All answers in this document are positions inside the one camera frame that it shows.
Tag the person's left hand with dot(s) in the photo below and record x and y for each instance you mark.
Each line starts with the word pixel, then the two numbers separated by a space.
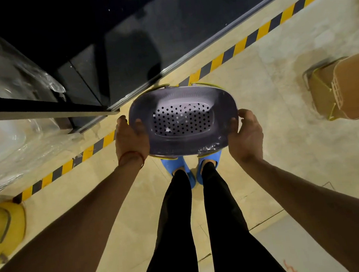
pixel 131 140

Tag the person's right hand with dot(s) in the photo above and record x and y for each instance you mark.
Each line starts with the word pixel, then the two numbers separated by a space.
pixel 248 142

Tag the purple plastic basket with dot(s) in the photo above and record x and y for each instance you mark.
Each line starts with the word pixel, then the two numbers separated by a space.
pixel 177 92

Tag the black metal shelf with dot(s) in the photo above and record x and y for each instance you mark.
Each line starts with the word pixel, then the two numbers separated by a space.
pixel 32 108

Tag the tan plastic basket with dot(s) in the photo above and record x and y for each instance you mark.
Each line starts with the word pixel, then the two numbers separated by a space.
pixel 356 86

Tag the yellow plastic basket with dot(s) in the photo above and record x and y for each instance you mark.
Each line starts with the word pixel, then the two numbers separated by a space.
pixel 12 223

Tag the person's left forearm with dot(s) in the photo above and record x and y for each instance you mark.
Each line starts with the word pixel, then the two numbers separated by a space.
pixel 66 252

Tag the person's right forearm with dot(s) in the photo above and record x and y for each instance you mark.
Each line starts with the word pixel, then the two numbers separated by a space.
pixel 323 214

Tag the blue slipper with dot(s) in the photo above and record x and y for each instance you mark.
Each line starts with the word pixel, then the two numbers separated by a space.
pixel 214 156
pixel 173 162

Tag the black trousers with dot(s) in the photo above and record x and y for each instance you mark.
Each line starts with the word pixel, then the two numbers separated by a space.
pixel 174 255

